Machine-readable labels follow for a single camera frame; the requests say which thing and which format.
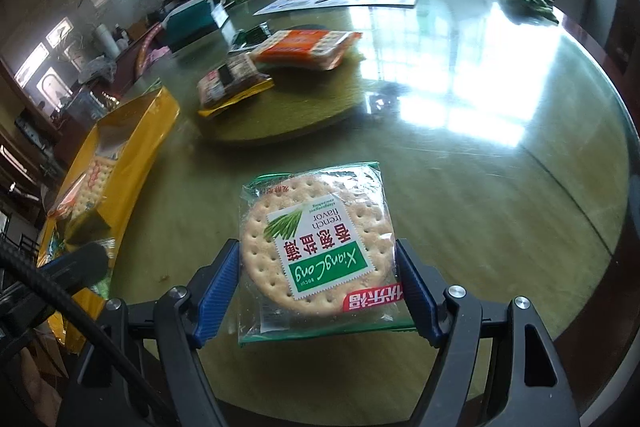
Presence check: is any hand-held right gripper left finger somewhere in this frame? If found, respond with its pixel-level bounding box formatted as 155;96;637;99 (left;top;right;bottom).
56;238;242;427

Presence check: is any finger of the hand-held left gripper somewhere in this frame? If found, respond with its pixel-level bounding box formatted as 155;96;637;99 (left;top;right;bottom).
39;242;110;290

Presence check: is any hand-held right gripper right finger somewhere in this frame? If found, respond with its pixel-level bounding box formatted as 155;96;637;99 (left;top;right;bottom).
395;238;581;427

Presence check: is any white square cracker packet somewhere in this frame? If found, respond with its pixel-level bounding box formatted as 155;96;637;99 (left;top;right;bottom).
47;154;126;220

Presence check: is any round cracker packet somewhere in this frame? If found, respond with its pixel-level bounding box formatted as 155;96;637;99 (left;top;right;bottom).
237;161;418;348

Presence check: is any yellow cardboard box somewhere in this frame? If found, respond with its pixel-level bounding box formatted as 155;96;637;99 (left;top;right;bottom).
37;87;181;353

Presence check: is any crumpled grey plastic bag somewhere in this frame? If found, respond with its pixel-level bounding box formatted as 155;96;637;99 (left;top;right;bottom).
77;57;116;85

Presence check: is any green round turntable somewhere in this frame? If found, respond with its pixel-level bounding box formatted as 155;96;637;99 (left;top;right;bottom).
197;24;373;146

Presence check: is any brown cracker packet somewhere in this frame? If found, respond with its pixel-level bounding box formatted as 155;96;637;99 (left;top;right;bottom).
196;52;275;118

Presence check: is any pink yellow hoop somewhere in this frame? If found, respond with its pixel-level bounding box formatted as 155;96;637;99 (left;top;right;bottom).
135;24;171;72

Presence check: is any white thermos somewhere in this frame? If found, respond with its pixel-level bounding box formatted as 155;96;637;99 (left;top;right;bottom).
95;24;118;58

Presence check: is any dark seaweed packet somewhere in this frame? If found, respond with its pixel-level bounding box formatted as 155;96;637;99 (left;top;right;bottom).
230;23;271;54

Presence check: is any red white snack packet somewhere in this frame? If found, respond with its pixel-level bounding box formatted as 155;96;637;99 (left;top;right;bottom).
250;28;362;72

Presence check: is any green tissue box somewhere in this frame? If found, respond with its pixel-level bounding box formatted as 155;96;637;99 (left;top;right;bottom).
161;0;233;48

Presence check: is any black braided cable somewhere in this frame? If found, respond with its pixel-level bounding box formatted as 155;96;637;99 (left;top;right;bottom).
0;239;166;427

